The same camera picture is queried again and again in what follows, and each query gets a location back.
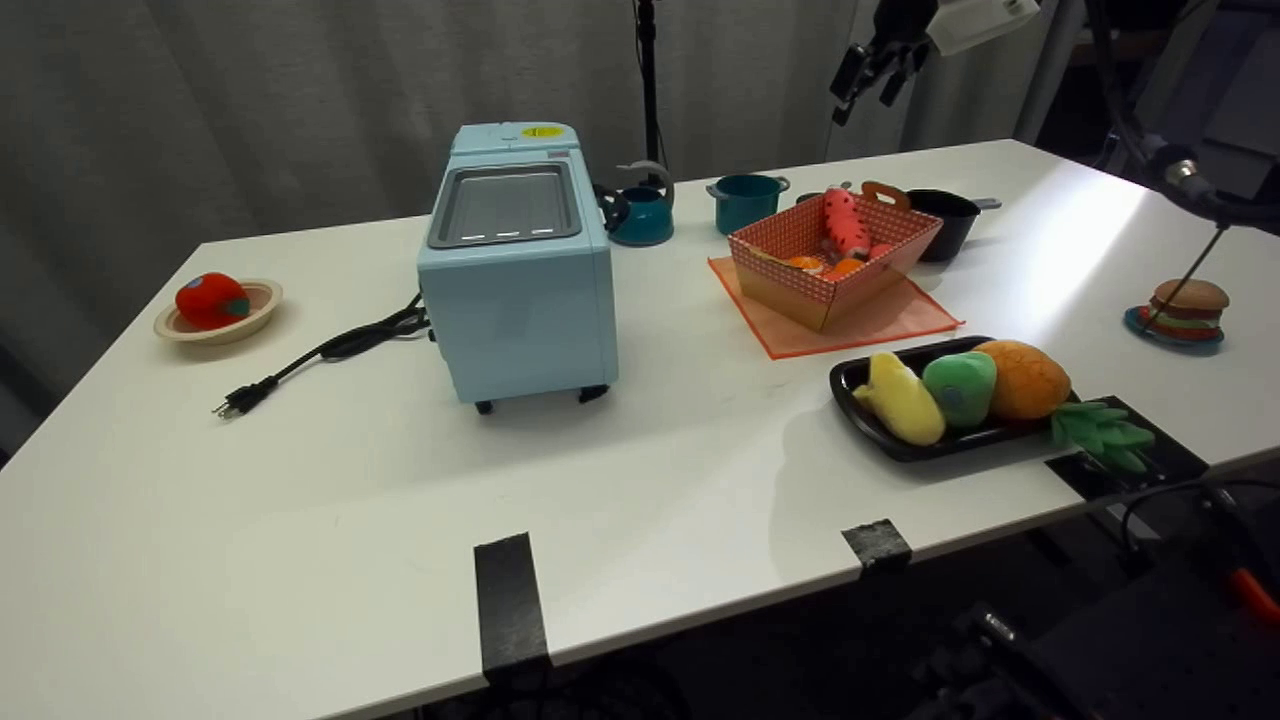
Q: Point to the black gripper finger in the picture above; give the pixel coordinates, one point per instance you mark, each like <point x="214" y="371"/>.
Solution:
<point x="897" y="76"/>
<point x="851" y="83"/>

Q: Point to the green pear plush toy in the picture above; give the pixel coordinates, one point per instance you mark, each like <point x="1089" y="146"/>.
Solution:
<point x="962" y="385"/>

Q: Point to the blue toy kettle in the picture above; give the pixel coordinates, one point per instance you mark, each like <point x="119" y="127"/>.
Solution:
<point x="646" y="210"/>

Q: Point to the black vertical stand pole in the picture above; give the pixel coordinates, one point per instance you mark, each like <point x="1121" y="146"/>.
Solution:
<point x="650" y="72"/>

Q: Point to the toy burger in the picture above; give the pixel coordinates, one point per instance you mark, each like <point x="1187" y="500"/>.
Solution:
<point x="1191" y="311"/>

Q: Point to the black plate at table edge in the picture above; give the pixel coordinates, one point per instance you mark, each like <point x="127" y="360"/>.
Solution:
<point x="1175" y="461"/>

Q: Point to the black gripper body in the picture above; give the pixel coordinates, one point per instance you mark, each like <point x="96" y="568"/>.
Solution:
<point x="904" y="24"/>

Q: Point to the small blue plate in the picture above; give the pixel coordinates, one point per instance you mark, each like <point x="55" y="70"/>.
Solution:
<point x="1149" y="328"/>

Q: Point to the short black tape strip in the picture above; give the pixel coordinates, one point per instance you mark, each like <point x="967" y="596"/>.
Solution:
<point x="877" y="543"/>

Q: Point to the teal toy pot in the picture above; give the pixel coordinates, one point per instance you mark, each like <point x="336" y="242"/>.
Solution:
<point x="744" y="200"/>

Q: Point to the orange pineapple plush toy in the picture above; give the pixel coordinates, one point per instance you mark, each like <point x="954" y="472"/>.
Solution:
<point x="1029" y="383"/>

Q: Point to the long black tape strip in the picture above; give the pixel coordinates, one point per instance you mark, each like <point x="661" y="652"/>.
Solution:
<point x="511" y="601"/>

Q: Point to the orange cardboard box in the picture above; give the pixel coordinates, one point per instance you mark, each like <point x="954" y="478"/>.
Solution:
<point x="803" y="284"/>

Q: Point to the light blue toaster oven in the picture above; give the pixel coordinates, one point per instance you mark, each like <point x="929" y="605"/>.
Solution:
<point x="522" y="307"/>

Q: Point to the black toy pan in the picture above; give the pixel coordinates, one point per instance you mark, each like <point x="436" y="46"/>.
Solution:
<point x="954" y="215"/>

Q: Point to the yellow corn plush toy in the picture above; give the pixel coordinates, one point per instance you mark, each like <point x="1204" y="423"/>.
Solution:
<point x="904" y="402"/>

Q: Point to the watermelon slice plush toy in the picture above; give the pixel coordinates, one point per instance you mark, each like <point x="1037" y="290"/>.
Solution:
<point x="847" y="224"/>

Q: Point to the orange square mat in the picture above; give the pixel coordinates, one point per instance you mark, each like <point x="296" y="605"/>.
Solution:
<point x="892" y="326"/>

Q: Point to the red tomato plush toy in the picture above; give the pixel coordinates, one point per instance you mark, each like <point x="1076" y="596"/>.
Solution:
<point x="211" y="299"/>

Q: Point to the black rectangular tray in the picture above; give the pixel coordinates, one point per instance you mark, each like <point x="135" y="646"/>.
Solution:
<point x="864" y="426"/>

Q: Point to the beige shallow bowl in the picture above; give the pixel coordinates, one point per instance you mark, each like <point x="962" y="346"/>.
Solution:
<point x="247" y="321"/>

